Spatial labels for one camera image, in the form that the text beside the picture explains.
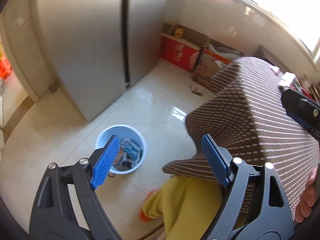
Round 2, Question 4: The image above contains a blue white mask box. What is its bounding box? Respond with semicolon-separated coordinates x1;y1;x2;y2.
121;138;142;166

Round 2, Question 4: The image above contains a silver double door refrigerator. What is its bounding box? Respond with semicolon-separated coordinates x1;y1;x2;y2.
33;0;167;121

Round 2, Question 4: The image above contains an orange plastic stool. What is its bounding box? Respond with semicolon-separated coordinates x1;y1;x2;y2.
0;55;12;80

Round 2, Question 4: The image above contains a right hand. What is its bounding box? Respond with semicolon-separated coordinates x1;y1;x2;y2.
295;168;318;223

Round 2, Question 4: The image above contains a brown cardboard box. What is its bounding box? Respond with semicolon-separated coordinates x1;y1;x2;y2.
192;44;243;91

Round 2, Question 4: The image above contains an orange slipper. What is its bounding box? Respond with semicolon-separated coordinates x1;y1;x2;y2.
139;188;162;223

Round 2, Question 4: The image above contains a red green tea box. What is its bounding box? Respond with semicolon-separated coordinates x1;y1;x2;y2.
278;72;319;103

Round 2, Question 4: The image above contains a light blue trash bucket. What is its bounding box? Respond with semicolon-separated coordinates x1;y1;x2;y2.
95;125;147;174

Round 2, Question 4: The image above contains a brown polka dot tablecloth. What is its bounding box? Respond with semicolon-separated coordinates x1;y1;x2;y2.
163;57;319;215

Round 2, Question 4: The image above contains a yellow trousers leg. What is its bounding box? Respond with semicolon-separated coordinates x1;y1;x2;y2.
141;174;247;240

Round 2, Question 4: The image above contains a red cardboard box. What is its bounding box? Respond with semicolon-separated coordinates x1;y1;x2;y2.
160;33;201;73

